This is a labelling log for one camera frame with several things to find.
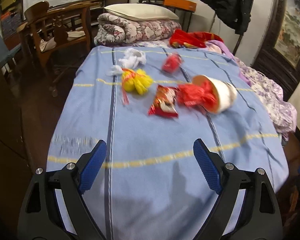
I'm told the white paper cup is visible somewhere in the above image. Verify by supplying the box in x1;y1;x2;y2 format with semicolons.
192;75;238;114

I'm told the red snack wrapper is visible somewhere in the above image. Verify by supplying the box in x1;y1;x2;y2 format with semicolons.
148;85;178;118

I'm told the yellow plastic bag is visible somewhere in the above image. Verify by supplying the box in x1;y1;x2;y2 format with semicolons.
121;68;153;95

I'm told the light blue checked bedsheet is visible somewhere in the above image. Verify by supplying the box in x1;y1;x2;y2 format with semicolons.
46;46;289;239

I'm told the brown wooden cabinet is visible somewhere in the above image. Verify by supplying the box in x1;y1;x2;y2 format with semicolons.
0;68;32;232

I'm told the purple floral duvet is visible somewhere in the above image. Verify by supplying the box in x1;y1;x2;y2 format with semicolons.
235;58;297;141

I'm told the white crumpled tissue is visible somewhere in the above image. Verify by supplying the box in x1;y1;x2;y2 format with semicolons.
119;48;146;69

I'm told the lilac garment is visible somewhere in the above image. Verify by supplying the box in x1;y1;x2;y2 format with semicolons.
205;40;236;61

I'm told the folded floral grey quilt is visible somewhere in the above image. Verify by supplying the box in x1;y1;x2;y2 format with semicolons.
94;13;181;47

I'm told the red patterned blanket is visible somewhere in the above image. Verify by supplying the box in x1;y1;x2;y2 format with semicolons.
169;29;223;48

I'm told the dark carved framed painting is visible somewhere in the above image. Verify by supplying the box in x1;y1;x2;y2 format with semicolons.
253;0;300;101

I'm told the wooden armchair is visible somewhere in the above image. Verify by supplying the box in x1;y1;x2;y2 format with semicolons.
16;0;102;91

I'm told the blue chair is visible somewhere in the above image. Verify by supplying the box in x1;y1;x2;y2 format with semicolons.
0;36;21;78

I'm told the wooden desk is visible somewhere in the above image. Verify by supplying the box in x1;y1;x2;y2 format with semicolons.
17;0;106;42

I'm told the cream pillow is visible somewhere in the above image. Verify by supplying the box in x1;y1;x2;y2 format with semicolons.
104;3;179;21

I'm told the orange box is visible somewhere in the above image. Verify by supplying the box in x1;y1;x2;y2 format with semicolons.
164;0;197;12

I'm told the bookshelf with boxes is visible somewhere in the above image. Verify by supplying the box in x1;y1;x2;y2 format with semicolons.
0;0;23;39

